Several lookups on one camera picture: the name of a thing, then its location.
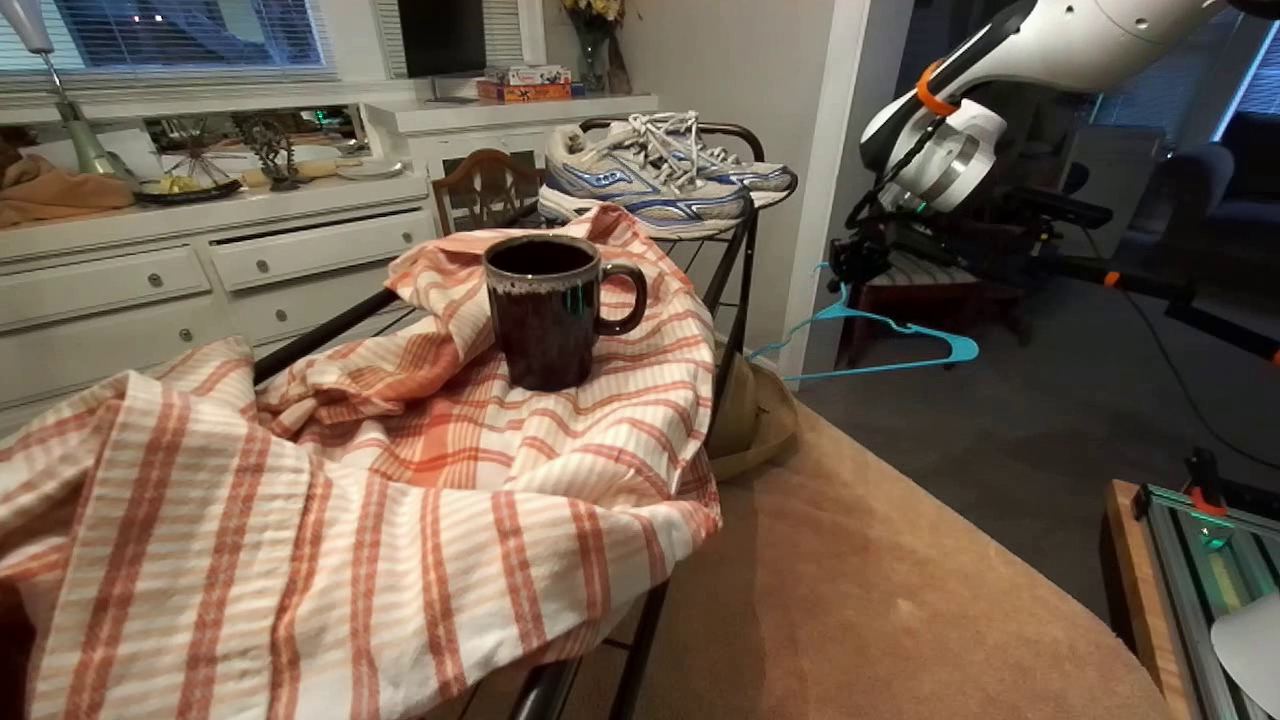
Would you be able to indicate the silver desk lamp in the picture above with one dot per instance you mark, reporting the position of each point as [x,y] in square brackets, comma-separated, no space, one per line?
[64,123]

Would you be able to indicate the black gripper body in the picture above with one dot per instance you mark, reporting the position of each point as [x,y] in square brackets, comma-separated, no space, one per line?
[880,230]

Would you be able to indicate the dark wooden chair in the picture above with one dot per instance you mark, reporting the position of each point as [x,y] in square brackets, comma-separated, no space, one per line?
[486,186]

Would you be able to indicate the black camera stand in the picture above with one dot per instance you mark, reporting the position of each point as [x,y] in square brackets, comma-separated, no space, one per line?
[1145,253]

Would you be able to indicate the window with white frame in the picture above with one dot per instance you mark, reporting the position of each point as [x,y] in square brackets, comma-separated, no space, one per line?
[174,27]

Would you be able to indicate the white drawer cabinet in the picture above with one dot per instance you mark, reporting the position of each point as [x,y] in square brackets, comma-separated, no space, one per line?
[161,280]

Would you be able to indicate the blue plastic clothes hanger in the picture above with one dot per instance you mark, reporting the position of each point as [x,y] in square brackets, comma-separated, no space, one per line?
[920,355]

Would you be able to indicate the orange box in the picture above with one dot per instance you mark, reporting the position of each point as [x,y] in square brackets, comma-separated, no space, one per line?
[536,85]

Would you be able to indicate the brown crumpled fabric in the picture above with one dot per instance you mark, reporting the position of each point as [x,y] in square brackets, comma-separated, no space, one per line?
[52,193]

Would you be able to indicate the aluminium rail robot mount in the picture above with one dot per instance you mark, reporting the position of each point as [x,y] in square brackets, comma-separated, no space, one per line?
[1215,560]

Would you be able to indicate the plate with fruit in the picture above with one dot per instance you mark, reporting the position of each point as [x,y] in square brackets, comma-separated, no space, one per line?
[186,186]

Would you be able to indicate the vase with flowers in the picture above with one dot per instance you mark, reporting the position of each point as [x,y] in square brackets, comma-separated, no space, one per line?
[592,41]

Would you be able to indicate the red striped white cloth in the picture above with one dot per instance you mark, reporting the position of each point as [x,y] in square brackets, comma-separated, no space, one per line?
[333,520]

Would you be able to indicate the dark brown ceramic mug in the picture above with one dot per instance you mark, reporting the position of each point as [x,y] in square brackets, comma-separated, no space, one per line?
[542,314]

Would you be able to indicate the black metal shoe rack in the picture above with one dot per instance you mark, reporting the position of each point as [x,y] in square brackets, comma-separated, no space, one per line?
[725,280]

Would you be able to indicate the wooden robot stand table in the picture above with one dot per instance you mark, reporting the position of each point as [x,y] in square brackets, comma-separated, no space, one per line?
[1143,602]

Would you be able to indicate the brown bag on table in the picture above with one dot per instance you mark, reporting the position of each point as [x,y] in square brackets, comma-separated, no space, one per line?
[759,421]

